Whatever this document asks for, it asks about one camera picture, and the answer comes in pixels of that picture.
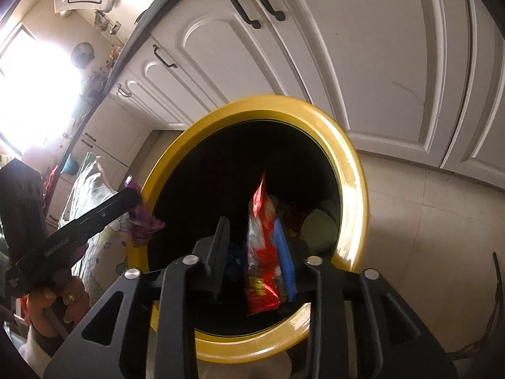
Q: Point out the red and yellow snack packet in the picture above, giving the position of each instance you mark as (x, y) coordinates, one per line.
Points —
(262, 280)

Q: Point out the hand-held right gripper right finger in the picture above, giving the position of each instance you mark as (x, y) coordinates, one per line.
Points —
(286, 260)

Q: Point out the person's left forearm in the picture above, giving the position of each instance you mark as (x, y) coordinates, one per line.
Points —
(35, 351)

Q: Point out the white kitchen cabinets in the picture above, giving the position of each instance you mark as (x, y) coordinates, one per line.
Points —
(355, 67)

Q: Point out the blue plastic basin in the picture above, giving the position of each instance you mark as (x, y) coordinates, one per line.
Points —
(70, 165)

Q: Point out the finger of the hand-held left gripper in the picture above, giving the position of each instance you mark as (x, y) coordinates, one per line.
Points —
(114, 205)

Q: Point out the person's left hand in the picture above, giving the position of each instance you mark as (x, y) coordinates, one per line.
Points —
(77, 288)

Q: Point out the purple snack wrapper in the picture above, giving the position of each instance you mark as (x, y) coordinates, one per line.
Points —
(142, 225)

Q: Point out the bright window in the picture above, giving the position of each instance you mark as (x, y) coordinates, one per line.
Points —
(35, 87)

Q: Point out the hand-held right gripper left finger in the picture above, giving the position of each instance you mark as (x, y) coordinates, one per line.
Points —
(219, 252)

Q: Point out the round wall fan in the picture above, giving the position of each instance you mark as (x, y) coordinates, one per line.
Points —
(83, 54)

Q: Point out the red cloth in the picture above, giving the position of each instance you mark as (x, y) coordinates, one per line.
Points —
(52, 183)

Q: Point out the yellow rimmed trash bin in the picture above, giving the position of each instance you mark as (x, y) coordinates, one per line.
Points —
(347, 158)

